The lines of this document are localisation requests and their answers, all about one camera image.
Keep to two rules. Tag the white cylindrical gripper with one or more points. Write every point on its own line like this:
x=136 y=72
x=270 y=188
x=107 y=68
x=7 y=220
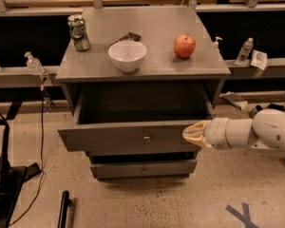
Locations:
x=216 y=133

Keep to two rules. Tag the grey top drawer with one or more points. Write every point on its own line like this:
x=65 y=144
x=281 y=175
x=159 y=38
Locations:
x=99 y=130

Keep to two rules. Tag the grey drawer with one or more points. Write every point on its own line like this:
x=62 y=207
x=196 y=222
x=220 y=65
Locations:
x=142 y=169
x=99 y=130

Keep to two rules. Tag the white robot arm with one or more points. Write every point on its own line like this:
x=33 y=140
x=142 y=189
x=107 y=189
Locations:
x=265 y=132

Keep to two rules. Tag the grey lower drawer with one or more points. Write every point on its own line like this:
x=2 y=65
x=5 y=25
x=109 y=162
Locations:
x=142 y=169

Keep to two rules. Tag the metal top drawer knob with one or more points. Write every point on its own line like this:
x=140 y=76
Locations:
x=146 y=139

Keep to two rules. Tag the grey drawer cabinet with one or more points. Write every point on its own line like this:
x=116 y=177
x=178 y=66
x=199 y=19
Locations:
x=163 y=81

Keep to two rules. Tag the grey paper bundle on floor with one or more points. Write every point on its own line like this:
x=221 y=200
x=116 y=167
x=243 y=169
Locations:
x=235 y=100

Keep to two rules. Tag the black power adapter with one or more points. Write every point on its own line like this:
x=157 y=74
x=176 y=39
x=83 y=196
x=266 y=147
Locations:
x=276 y=106

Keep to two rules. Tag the red apple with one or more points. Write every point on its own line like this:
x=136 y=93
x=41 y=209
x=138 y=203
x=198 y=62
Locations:
x=184 y=46

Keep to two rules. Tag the small white pump bottle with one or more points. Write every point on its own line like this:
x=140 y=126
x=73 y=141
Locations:
x=216 y=42

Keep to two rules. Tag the white wipes packet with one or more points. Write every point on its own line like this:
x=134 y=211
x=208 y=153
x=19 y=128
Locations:
x=259 y=59

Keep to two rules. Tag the clear water bottle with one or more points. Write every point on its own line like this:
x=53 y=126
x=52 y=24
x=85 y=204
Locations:
x=245 y=51

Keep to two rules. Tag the blue tape cross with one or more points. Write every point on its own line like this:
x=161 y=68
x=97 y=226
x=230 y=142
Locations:
x=243 y=216

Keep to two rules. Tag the white ceramic bowl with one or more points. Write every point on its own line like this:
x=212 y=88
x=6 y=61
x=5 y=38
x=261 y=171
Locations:
x=127 y=55

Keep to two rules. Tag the dark snack bag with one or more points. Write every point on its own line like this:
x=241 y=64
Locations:
x=130 y=36

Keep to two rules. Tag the black bar on floor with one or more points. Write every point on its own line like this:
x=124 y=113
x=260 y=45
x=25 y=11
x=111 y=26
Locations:
x=64 y=218

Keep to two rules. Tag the green soda can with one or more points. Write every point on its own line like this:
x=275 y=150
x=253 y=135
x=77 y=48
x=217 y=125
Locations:
x=77 y=29

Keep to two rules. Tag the left clear sanitizer bottle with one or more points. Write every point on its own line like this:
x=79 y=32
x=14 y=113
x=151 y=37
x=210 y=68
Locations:
x=34 y=64

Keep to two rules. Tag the black stand base left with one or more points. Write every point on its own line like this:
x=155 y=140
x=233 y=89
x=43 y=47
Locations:
x=11 y=178

